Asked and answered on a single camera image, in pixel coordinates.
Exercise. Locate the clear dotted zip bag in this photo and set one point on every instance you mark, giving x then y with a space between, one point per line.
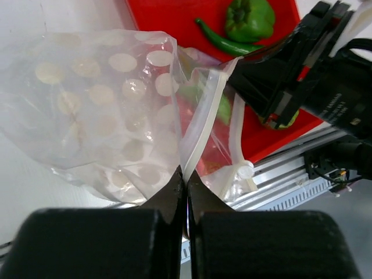
102 110

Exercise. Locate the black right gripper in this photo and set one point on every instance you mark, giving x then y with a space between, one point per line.
316 68

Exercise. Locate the green chili pepper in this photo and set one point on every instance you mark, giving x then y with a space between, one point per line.
227 46

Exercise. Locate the green bell pepper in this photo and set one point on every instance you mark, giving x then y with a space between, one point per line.
249 20

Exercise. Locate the light green cucumber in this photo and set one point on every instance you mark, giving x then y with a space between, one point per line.
193 94

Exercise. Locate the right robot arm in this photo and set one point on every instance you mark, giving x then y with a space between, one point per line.
351 155

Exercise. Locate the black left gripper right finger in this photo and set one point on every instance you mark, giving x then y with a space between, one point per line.
267 241

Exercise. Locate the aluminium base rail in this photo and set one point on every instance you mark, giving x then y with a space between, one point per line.
281 178

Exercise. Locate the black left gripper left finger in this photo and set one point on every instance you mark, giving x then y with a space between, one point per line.
138 242

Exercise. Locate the red plastic tray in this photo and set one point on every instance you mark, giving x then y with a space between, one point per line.
177 18

